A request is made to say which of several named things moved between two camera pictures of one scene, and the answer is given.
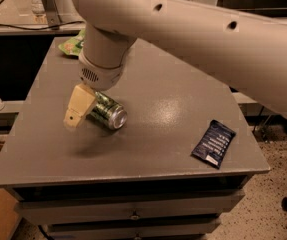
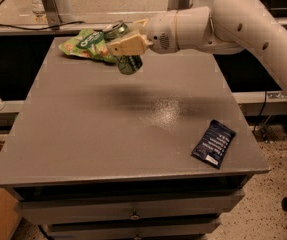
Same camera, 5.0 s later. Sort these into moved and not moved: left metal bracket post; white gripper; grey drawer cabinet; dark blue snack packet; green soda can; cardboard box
Moved: green soda can; white gripper
Not moved: left metal bracket post; grey drawer cabinet; dark blue snack packet; cardboard box
